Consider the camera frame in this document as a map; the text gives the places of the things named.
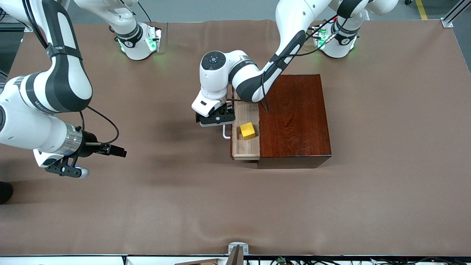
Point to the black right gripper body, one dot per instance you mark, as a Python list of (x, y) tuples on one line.
[(89, 144)]

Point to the yellow block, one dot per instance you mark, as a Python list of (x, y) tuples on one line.
[(247, 130)]

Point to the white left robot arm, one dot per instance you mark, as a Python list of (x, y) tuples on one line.
[(213, 79)]

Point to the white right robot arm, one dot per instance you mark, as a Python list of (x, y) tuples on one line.
[(55, 88)]

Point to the brown table mat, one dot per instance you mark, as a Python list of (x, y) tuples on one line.
[(147, 213)]

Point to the dark red wooden cabinet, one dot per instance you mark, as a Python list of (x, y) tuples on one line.
[(294, 129)]

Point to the black shoe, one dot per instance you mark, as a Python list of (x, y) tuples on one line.
[(4, 192)]

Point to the light wooden board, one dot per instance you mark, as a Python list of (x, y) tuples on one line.
[(198, 262)]

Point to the yellow floor tape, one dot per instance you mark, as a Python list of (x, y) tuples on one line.
[(422, 11)]

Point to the aluminium profile post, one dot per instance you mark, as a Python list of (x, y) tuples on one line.
[(450, 18)]

